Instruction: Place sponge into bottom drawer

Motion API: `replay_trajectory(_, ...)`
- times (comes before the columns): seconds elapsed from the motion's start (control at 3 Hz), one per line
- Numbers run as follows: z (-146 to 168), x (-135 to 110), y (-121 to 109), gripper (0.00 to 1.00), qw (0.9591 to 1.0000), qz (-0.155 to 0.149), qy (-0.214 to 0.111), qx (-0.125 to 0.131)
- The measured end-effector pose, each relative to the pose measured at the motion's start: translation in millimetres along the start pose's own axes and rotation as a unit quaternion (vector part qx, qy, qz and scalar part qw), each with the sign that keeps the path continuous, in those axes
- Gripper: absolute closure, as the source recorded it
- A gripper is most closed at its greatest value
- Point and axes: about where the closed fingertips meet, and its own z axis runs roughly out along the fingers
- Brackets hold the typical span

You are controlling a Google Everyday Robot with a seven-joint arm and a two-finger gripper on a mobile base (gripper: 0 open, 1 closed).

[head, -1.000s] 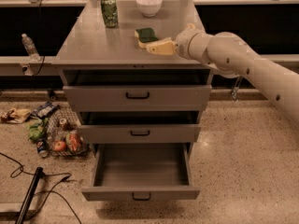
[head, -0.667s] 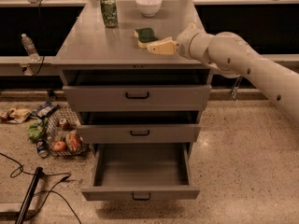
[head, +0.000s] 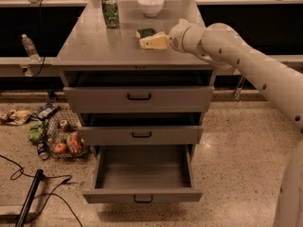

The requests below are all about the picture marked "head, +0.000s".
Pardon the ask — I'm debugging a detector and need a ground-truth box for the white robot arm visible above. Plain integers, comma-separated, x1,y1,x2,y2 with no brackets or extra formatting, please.
137,19,303,227

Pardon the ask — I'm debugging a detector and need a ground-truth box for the grey drawer cabinet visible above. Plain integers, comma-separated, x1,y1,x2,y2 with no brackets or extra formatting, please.
52,0,222,151

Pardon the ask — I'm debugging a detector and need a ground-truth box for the green chip bag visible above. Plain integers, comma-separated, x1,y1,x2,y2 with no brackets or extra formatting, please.
27,120,48,144

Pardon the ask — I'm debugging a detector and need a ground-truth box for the yellow snack bag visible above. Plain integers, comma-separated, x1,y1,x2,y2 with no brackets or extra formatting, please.
0,110,31,126

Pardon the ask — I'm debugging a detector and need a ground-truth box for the black floor cable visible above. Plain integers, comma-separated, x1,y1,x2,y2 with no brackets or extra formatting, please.
0,154,83,227

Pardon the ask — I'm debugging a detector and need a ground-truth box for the grey bottom drawer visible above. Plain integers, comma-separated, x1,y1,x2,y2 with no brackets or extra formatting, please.
82,145,202,203

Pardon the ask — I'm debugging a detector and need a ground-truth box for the blue white snack bag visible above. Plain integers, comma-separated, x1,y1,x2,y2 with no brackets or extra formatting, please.
31,103,60,121

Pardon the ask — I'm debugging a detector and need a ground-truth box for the grey middle drawer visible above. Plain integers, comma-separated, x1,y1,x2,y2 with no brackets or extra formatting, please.
80,113,203,146

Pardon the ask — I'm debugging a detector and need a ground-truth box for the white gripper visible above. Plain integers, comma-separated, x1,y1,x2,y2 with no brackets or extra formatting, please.
139,19,204,53

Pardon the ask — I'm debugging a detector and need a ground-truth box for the blue soda can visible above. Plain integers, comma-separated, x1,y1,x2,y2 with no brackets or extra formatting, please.
37,141,49,160

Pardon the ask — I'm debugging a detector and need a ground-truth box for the small brown can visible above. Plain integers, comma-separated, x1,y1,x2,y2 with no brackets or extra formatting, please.
60,120,71,132

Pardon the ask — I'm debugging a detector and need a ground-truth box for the green yellow sponge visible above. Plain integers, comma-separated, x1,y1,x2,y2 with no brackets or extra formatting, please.
136,28,156,39

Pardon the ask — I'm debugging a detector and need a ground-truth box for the wire mesh basket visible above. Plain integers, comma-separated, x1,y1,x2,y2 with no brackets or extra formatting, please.
46,108,90,159

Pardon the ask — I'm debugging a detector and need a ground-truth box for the black stand leg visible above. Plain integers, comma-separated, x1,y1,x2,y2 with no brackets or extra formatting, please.
15,169,44,227

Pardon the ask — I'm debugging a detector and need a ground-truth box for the green soda can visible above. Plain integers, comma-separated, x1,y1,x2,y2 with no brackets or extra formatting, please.
101,0,119,28

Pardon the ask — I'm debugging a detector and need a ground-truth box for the white bowl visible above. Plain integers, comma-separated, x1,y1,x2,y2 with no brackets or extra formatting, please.
137,0,165,17

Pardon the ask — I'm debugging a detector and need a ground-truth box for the orange snack packet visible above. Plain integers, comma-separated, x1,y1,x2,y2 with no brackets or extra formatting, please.
67,134,82,153

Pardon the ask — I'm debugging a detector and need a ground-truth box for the red apple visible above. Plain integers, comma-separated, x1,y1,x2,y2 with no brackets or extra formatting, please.
54,143,68,154

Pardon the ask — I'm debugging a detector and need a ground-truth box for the grey top drawer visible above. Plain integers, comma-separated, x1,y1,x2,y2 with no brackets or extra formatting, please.
63,70,214,114

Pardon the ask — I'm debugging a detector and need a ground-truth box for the grey drawer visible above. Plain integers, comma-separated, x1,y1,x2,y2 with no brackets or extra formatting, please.
63,70,214,114
80,113,203,146
82,145,202,203

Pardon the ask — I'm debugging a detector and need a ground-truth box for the clear plastic water bottle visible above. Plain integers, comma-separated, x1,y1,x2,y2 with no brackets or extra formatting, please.
22,34,41,62

